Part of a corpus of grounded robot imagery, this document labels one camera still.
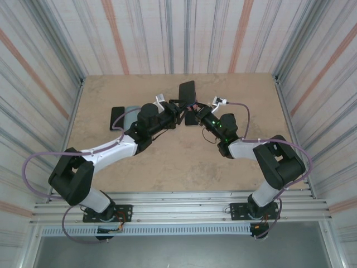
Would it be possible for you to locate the black smartphone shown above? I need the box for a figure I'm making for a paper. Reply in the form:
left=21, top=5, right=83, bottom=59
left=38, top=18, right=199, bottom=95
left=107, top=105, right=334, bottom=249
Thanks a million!
left=178, top=80, right=196, bottom=104
left=109, top=106, right=126, bottom=131
left=184, top=110, right=199, bottom=127

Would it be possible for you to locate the light blue phone case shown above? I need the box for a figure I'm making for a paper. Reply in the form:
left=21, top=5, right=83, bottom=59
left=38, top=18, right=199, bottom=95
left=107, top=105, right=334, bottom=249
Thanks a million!
left=124, top=104, right=140, bottom=131

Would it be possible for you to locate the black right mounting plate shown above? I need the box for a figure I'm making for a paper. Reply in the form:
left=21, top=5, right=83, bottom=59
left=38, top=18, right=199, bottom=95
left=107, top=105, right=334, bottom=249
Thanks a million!
left=229, top=202, right=281, bottom=221

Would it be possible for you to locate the black mounting plate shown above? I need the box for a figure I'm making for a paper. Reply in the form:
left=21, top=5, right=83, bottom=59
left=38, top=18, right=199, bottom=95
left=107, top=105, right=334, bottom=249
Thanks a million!
left=229, top=202, right=281, bottom=221
left=82, top=204, right=133, bottom=223

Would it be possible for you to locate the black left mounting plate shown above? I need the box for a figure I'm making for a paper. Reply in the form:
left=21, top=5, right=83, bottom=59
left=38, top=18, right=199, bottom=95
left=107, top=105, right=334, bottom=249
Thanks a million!
left=82, top=204, right=133, bottom=223

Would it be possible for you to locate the small black controller box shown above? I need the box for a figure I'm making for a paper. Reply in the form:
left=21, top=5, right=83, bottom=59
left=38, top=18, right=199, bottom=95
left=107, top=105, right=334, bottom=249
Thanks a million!
left=249, top=222, right=270, bottom=232

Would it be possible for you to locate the small circuit board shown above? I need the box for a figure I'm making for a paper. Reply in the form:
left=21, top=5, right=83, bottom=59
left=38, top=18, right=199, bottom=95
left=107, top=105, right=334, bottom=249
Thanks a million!
left=97, top=225, right=123, bottom=234

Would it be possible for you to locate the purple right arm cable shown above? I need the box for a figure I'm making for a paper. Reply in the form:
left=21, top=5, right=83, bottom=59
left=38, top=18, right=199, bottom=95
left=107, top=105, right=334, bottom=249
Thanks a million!
left=227, top=102, right=314, bottom=240

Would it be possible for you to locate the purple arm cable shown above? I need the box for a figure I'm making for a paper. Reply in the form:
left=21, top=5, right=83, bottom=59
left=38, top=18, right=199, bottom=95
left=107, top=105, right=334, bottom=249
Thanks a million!
left=227, top=102, right=314, bottom=240
left=22, top=108, right=142, bottom=245

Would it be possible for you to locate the aluminium side rail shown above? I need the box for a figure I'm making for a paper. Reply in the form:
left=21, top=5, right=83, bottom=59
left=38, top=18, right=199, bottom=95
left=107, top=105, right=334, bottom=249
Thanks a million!
left=274, top=75, right=317, bottom=199
left=49, top=78, right=86, bottom=203

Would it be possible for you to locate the aluminium rail frame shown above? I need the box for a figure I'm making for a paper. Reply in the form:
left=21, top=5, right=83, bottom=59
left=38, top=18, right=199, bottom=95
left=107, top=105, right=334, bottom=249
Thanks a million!
left=29, top=190, right=335, bottom=225

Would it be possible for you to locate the grey slotted cable tray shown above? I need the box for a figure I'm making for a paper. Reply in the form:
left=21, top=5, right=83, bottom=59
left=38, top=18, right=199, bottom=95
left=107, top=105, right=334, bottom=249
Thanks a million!
left=41, top=225, right=252, bottom=237

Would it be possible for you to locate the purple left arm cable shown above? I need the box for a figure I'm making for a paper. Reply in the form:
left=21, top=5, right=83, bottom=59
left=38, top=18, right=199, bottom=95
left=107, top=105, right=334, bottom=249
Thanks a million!
left=22, top=108, right=142, bottom=245

